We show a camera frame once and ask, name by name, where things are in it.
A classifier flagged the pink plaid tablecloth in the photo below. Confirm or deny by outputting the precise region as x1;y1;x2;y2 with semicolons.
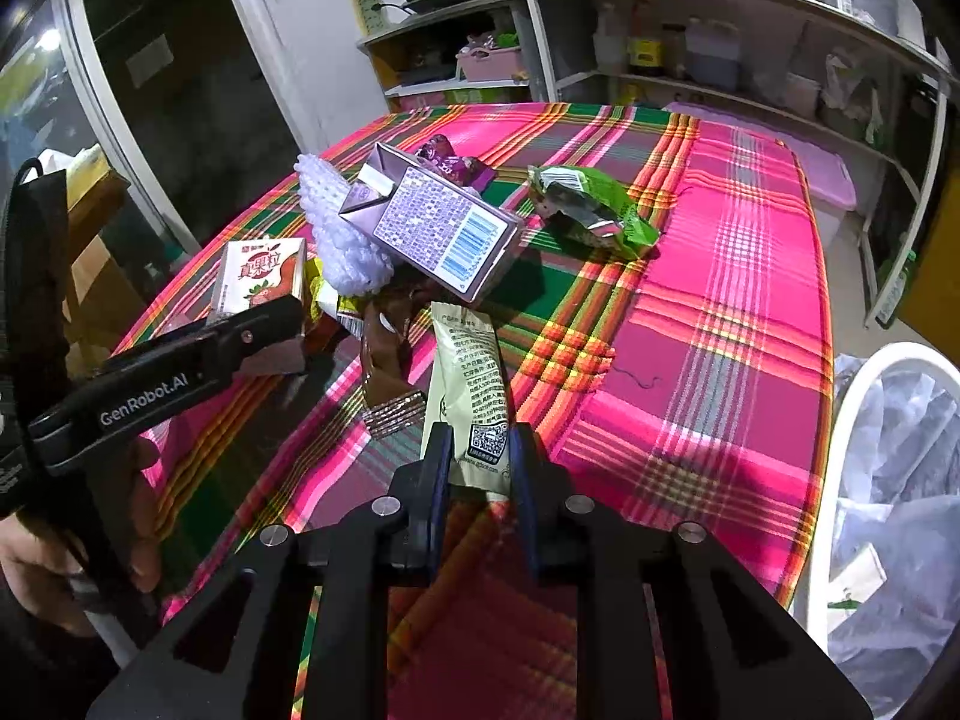
111;100;835;720

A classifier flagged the yellow label oil bottle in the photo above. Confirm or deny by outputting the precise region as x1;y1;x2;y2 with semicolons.
626;0;667;77

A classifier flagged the yellow wooden door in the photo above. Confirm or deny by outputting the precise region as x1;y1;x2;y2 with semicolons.
896;232;960;365

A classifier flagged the white round trash bin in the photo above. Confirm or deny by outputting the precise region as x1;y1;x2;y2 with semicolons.
793;341;960;720

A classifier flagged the clear plastic bin liner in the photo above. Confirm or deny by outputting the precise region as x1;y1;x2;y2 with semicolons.
826;352;960;718

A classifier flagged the white plastic bottle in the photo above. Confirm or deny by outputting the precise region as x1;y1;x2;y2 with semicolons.
592;3;628;77

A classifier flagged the purple candy wrapper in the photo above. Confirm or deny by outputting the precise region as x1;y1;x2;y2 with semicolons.
416;133;497;190

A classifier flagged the person's left hand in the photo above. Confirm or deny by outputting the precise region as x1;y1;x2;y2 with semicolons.
0;436;163;638

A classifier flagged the yellow snack wrapper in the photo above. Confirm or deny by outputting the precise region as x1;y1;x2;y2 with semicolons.
306;258;366;335

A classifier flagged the brown snack wrapper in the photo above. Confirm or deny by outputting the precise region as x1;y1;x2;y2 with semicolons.
358;291;430;442

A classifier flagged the wooden side cabinet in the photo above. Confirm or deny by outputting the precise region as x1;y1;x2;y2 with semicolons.
61;163;134;357

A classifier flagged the white metal shelf unit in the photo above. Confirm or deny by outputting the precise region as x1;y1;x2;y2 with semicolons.
491;0;955;331

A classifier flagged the pink lidded storage box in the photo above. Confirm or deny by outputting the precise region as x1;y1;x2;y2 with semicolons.
663;99;857;241

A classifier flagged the strawberry drink carton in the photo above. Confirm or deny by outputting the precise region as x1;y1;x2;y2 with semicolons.
210;237;308;320

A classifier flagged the green glass bottle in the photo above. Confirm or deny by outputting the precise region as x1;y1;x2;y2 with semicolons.
872;246;920;329

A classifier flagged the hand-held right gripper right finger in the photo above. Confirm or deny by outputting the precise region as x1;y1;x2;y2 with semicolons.
508;423;875;720

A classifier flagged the purple milk carton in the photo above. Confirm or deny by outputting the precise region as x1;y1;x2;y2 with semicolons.
340;141;524;306

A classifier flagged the pink plastic basket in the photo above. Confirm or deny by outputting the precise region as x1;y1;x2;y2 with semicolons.
455;43;527;85

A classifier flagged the white foam fruit net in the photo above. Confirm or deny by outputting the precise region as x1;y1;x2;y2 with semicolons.
295;153;396;295

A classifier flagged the green snack bag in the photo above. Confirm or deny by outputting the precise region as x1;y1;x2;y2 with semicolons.
526;163;662;261

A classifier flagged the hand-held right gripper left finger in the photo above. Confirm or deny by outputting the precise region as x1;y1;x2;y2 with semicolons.
86;426;455;720

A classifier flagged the translucent plastic jug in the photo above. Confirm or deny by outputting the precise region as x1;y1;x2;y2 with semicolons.
685;18;745;89

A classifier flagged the small wooden shelf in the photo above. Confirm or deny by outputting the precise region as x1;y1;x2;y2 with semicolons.
355;0;539;112

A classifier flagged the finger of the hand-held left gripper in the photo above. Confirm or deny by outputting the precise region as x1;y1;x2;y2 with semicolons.
232;336;308;380
214;295;304;351

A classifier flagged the beige snack packet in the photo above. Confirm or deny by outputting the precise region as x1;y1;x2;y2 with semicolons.
420;300;520;505

